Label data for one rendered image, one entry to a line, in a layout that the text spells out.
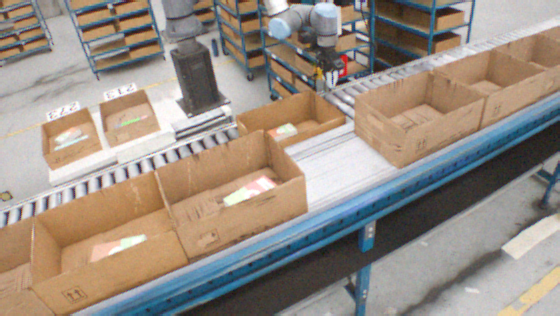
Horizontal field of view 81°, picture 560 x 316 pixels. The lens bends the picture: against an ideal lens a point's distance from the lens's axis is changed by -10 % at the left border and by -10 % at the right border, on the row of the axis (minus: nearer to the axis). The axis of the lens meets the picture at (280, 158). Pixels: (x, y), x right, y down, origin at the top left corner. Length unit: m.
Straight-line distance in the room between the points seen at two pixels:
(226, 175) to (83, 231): 0.52
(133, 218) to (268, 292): 0.53
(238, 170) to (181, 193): 0.21
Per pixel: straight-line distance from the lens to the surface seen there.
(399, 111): 1.62
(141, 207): 1.29
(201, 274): 1.05
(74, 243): 1.36
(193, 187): 1.29
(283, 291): 1.31
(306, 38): 1.93
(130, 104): 2.34
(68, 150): 2.03
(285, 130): 1.70
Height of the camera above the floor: 1.73
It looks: 38 degrees down
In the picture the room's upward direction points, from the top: 8 degrees counter-clockwise
